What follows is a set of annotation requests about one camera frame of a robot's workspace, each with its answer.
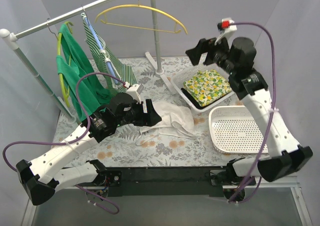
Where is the yellow plastic hanger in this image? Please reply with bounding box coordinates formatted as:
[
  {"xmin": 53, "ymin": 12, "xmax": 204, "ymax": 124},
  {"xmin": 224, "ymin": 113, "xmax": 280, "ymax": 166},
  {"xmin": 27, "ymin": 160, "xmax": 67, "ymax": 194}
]
[{"xmin": 93, "ymin": 0, "xmax": 190, "ymax": 37}]

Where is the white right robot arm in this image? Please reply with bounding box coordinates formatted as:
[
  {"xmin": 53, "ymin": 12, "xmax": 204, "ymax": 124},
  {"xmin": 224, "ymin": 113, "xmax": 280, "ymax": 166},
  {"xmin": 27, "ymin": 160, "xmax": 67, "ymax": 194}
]
[{"xmin": 185, "ymin": 37, "xmax": 313, "ymax": 185}]

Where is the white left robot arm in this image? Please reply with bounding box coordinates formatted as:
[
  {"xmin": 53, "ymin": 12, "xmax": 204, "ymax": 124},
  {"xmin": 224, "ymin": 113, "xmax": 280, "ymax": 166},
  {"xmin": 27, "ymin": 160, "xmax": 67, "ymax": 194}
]
[{"xmin": 16, "ymin": 93, "xmax": 162, "ymax": 206}]

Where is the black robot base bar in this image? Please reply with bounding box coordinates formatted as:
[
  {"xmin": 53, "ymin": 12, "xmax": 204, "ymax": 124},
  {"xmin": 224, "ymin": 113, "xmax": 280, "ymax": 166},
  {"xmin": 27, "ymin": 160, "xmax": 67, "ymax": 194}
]
[{"xmin": 102, "ymin": 166, "xmax": 243, "ymax": 197}]

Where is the green white striped tank top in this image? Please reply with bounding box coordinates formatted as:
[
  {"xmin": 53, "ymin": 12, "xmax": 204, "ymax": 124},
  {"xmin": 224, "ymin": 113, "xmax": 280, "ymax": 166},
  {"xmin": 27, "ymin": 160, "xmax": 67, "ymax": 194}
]
[{"xmin": 81, "ymin": 12, "xmax": 137, "ymax": 96}]

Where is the light blue plastic hanger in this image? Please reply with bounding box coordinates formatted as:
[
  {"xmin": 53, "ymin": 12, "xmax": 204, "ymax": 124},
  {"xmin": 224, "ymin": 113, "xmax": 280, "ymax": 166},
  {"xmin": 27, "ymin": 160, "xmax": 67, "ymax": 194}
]
[{"xmin": 82, "ymin": 6, "xmax": 121, "ymax": 89}]

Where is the lime green plastic hanger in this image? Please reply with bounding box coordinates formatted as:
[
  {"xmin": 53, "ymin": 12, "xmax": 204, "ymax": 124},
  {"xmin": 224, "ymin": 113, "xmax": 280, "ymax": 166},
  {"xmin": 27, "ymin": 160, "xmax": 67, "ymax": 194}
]
[{"xmin": 46, "ymin": 18, "xmax": 70, "ymax": 108}]

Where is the floral fern patterned tablecloth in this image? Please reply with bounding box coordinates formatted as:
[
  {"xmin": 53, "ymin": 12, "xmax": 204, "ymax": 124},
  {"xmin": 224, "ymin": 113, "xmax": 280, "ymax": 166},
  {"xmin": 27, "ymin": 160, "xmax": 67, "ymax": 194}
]
[{"xmin": 53, "ymin": 56, "xmax": 256, "ymax": 167}]

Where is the white rectangular plastic basket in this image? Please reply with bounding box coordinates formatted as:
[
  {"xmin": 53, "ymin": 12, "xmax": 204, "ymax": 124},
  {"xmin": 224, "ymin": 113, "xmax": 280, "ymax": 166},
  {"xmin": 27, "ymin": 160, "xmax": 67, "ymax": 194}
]
[{"xmin": 171, "ymin": 63, "xmax": 235, "ymax": 114}]

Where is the lemon print folded cloth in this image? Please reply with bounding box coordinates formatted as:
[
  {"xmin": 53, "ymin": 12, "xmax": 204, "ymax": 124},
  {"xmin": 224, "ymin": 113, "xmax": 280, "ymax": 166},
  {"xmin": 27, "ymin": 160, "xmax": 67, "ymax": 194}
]
[{"xmin": 183, "ymin": 69, "xmax": 232, "ymax": 107}]

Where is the white oval perforated basket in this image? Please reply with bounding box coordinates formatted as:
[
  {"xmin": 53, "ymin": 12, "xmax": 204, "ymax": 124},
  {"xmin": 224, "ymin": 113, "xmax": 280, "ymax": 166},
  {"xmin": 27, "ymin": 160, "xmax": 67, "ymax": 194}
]
[{"xmin": 208, "ymin": 105, "xmax": 263, "ymax": 155}]

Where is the white metal clothes rack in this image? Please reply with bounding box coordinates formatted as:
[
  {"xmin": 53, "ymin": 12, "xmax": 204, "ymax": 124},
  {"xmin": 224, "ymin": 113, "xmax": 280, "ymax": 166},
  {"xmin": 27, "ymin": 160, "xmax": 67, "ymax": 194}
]
[{"xmin": 0, "ymin": 0, "xmax": 177, "ymax": 124}]

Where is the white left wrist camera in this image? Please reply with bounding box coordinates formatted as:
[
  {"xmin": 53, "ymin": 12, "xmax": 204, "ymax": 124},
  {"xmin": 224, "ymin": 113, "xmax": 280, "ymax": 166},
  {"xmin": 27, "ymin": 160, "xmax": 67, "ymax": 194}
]
[{"xmin": 126, "ymin": 84, "xmax": 144, "ymax": 103}]

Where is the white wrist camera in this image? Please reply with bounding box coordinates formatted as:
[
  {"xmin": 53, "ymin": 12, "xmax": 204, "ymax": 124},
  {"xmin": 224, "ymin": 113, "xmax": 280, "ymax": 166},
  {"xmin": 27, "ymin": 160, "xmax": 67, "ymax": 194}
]
[
  {"xmin": 214, "ymin": 17, "xmax": 237, "ymax": 45},
  {"xmin": 126, "ymin": 84, "xmax": 144, "ymax": 103}
]

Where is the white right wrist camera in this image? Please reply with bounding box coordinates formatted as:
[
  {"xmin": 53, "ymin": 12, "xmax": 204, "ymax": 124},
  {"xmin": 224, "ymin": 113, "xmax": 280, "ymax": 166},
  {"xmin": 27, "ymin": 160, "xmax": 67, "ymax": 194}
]
[{"xmin": 214, "ymin": 17, "xmax": 237, "ymax": 45}]

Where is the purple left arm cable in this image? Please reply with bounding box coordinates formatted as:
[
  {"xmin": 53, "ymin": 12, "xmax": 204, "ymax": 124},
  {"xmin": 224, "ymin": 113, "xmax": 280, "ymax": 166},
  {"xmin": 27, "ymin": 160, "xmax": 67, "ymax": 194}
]
[{"xmin": 2, "ymin": 71, "xmax": 131, "ymax": 215}]

